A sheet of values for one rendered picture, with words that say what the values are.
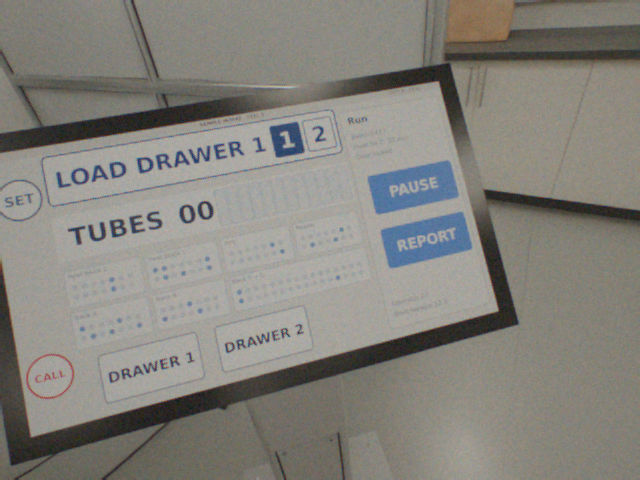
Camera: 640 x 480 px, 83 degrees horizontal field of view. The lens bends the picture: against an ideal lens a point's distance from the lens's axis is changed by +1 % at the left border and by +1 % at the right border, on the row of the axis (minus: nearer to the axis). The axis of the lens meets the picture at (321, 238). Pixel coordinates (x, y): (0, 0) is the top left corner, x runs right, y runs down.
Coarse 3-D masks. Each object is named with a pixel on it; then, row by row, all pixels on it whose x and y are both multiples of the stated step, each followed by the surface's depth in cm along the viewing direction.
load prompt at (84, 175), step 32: (224, 128) 38; (256, 128) 39; (288, 128) 39; (320, 128) 40; (64, 160) 36; (96, 160) 36; (128, 160) 37; (160, 160) 37; (192, 160) 37; (224, 160) 38; (256, 160) 38; (288, 160) 39; (64, 192) 36; (96, 192) 36; (128, 192) 36
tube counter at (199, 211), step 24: (312, 168) 39; (336, 168) 39; (192, 192) 37; (216, 192) 37; (240, 192) 38; (264, 192) 38; (288, 192) 38; (312, 192) 39; (336, 192) 39; (192, 216) 37; (216, 216) 37; (240, 216) 38; (264, 216) 38
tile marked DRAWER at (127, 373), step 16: (176, 336) 36; (192, 336) 36; (112, 352) 35; (128, 352) 35; (144, 352) 35; (160, 352) 35; (176, 352) 35; (192, 352) 36; (112, 368) 35; (128, 368) 35; (144, 368) 35; (160, 368) 35; (176, 368) 35; (192, 368) 35; (112, 384) 34; (128, 384) 35; (144, 384) 35; (160, 384) 35; (176, 384) 35; (112, 400) 34
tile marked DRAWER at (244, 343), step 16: (304, 304) 37; (240, 320) 36; (256, 320) 37; (272, 320) 37; (288, 320) 37; (304, 320) 37; (224, 336) 36; (240, 336) 36; (256, 336) 37; (272, 336) 37; (288, 336) 37; (304, 336) 37; (224, 352) 36; (240, 352) 36; (256, 352) 36; (272, 352) 37; (288, 352) 37; (304, 352) 37; (224, 368) 36; (240, 368) 36
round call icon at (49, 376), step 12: (24, 360) 34; (36, 360) 34; (48, 360) 34; (60, 360) 34; (72, 360) 34; (24, 372) 34; (36, 372) 34; (48, 372) 34; (60, 372) 34; (72, 372) 34; (36, 384) 34; (48, 384) 34; (60, 384) 34; (72, 384) 34; (36, 396) 34; (48, 396) 34; (60, 396) 34
